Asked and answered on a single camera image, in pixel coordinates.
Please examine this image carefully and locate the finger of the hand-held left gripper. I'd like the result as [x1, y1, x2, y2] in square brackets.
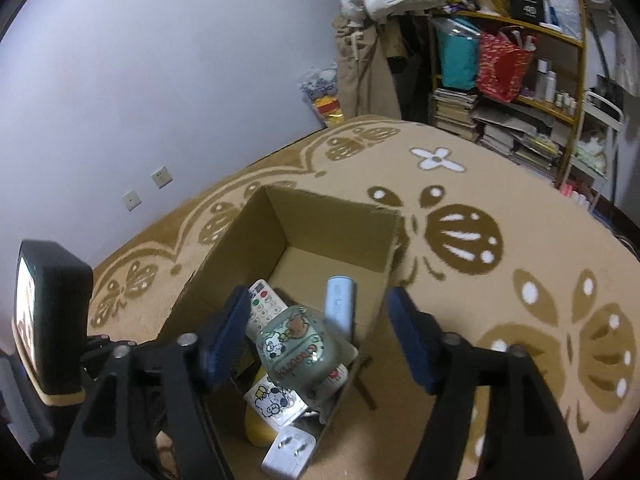
[82, 335, 136, 361]

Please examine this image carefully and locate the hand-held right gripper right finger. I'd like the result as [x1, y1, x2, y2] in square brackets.
[387, 287, 583, 480]

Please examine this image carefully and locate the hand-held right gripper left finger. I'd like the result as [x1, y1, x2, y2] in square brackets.
[60, 287, 251, 480]

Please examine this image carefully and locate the white remote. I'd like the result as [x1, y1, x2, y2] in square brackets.
[247, 279, 288, 342]

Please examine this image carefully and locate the green cartoon case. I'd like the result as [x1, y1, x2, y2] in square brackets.
[256, 305, 360, 403]

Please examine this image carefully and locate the white cartoon case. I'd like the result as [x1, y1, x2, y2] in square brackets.
[244, 375, 306, 430]

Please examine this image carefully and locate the white tube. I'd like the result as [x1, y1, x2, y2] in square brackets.
[317, 364, 349, 398]

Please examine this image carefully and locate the light blue power bank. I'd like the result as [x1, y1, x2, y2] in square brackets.
[324, 275, 357, 338]

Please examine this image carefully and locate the yellow rounded object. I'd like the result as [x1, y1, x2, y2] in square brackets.
[244, 407, 277, 448]

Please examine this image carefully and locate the white charger with cable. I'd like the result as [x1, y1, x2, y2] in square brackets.
[261, 426, 317, 478]

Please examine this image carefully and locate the brown cardboard box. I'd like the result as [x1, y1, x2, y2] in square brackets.
[165, 185, 401, 480]

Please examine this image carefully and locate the stack of books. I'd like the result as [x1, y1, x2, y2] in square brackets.
[432, 87, 563, 181]

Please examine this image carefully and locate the pale green packet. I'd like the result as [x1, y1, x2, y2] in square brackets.
[575, 142, 608, 171]

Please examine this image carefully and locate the bag of plush toys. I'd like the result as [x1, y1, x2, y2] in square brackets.
[300, 65, 346, 128]

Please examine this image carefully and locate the beige coat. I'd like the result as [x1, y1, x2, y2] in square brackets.
[334, 15, 401, 121]

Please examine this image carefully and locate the teal bag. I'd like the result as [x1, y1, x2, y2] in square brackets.
[435, 17, 481, 91]

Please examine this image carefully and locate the red patterned bag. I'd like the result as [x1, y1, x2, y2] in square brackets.
[475, 27, 536, 103]

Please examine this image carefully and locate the row of small bottles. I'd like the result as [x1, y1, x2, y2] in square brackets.
[535, 57, 578, 116]

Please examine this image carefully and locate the white cart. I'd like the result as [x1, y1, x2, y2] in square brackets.
[565, 90, 626, 211]

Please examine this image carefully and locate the wooden shelf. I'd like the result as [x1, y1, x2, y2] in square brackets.
[427, 0, 588, 188]

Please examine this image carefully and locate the black box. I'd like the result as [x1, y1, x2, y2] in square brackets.
[507, 0, 546, 23]

